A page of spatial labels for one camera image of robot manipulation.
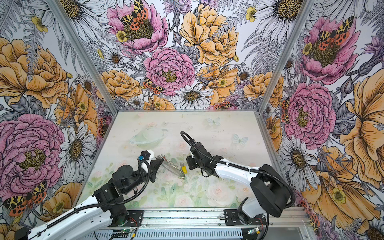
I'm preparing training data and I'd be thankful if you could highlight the right black corrugated cable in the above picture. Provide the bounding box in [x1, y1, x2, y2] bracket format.
[180, 131, 296, 240]

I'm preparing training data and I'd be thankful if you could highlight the yellow tagged key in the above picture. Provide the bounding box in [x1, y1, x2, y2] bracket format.
[180, 162, 188, 175]

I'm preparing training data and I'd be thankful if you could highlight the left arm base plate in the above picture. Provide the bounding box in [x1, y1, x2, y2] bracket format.
[119, 210, 144, 227]

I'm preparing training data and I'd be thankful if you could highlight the silver metal keyring plate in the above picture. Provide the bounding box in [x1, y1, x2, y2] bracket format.
[156, 155, 185, 180]

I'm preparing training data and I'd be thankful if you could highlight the aluminium front rail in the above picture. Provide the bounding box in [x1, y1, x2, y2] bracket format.
[89, 206, 310, 232]

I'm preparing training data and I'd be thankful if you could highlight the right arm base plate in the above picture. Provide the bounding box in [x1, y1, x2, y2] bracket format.
[224, 209, 267, 226]

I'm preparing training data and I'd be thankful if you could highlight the white perforated cable duct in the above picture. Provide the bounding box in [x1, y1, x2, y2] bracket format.
[84, 228, 243, 240]

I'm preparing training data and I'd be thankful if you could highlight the left black corrugated cable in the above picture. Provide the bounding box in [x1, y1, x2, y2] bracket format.
[26, 158, 152, 238]

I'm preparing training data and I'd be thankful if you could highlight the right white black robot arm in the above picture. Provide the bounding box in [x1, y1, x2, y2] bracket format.
[187, 141, 296, 225]

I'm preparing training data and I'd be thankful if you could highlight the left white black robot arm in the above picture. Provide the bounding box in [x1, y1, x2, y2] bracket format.
[15, 150, 165, 240]

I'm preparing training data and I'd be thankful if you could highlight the black corrugated cable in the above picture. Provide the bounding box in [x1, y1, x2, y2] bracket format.
[180, 131, 296, 240]
[26, 158, 152, 238]

